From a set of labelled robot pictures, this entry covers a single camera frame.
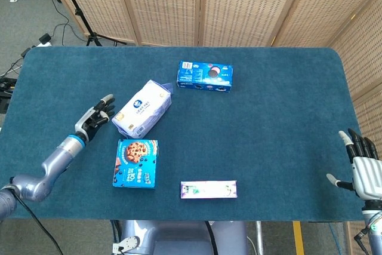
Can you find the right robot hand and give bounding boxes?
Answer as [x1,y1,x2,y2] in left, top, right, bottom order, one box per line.
[326,128,382,201]

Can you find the wooden woven folding screen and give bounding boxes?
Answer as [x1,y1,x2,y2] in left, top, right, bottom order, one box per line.
[41,0,382,255]

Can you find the purple toothpaste box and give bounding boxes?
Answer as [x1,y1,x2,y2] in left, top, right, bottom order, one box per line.
[180,180,239,199]

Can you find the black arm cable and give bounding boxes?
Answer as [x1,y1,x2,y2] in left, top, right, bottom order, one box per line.
[0,185,65,255]

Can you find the light blue cookie box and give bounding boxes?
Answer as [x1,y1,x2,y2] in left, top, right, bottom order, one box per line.
[112,139,159,192]

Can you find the silver robot torso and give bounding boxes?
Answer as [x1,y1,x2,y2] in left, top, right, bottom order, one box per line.
[112,220,248,255]

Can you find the metal table leg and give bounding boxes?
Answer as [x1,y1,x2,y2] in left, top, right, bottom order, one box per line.
[255,221,265,255]

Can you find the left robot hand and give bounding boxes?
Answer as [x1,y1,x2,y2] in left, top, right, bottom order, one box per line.
[74,94,116,142]

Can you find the dark blue sandwich cookie box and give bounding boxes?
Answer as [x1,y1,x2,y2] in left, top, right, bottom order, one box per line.
[176,60,234,94]

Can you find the black power adapter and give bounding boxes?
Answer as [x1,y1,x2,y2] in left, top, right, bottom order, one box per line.
[38,33,53,47]

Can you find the white tissue pack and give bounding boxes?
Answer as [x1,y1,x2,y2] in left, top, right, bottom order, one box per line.
[111,79,174,139]

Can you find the black tripod stand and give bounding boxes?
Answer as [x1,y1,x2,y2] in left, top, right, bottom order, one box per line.
[53,0,128,47]

